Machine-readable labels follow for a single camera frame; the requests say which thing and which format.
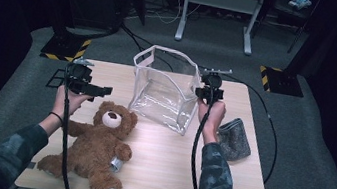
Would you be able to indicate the blue white packet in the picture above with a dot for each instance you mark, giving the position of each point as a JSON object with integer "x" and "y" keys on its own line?
{"x": 300, "y": 2}

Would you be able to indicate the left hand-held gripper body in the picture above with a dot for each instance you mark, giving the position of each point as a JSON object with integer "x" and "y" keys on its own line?
{"x": 78, "y": 76}

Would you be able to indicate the grey cloth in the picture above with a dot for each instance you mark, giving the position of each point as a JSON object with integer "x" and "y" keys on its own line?
{"x": 235, "y": 141}

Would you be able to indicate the black wristband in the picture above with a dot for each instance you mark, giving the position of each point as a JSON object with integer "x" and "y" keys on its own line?
{"x": 57, "y": 116}

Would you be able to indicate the white metal desk frame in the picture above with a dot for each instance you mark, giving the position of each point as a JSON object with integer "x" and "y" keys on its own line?
{"x": 221, "y": 1}

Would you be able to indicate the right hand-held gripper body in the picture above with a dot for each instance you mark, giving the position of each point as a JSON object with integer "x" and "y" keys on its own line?
{"x": 212, "y": 86}

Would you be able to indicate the brown teddy bear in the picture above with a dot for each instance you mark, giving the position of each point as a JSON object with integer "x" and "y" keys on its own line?
{"x": 97, "y": 151}

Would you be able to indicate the person's left hand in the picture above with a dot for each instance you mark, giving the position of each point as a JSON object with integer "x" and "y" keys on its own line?
{"x": 69, "y": 103}

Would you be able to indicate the clear plastic bag white trim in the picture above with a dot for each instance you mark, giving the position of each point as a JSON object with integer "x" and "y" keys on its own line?
{"x": 166, "y": 97}

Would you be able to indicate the person's right hand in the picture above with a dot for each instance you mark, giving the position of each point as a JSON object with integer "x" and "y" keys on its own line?
{"x": 211, "y": 121}

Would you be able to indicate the grey table bracket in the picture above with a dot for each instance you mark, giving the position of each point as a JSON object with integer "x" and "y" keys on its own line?
{"x": 32, "y": 165}

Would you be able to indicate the black stand base striped edge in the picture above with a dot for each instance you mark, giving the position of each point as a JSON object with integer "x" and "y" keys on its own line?
{"x": 62, "y": 48}
{"x": 284, "y": 82}

